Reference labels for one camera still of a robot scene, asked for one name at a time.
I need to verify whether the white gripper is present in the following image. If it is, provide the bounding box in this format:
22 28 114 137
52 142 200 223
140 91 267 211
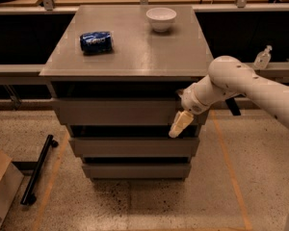
169 83 209 138

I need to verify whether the grey top drawer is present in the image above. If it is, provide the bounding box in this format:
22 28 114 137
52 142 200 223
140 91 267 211
51 97 212 126

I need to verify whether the grey drawer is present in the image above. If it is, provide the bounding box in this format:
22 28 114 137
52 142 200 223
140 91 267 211
51 97 212 126
69 138 199 158
82 164 191 179

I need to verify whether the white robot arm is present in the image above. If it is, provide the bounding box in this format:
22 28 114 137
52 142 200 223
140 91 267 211
169 56 289 138

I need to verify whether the grey drawer cabinet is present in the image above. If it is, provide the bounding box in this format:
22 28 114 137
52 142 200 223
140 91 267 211
40 5 213 179

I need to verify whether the grey middle drawer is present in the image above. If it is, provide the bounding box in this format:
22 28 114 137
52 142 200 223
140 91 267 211
69 138 199 158

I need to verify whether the grey bottom drawer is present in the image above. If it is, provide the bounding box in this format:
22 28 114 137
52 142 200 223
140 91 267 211
82 164 191 179

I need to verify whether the clear sanitizer pump bottle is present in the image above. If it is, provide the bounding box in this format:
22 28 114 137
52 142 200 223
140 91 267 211
253 45 273 69

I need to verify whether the white ceramic bowl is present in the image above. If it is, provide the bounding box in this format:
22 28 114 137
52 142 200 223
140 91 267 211
146 8 176 33

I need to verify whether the crushed blue soda can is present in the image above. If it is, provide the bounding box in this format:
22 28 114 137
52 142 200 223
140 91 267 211
80 32 113 54

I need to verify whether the brown cardboard box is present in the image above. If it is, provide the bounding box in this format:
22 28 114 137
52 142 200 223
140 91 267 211
0 149 23 228

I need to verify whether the grey metal rail frame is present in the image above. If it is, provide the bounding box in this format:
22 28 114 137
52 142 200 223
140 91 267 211
0 4 289 83

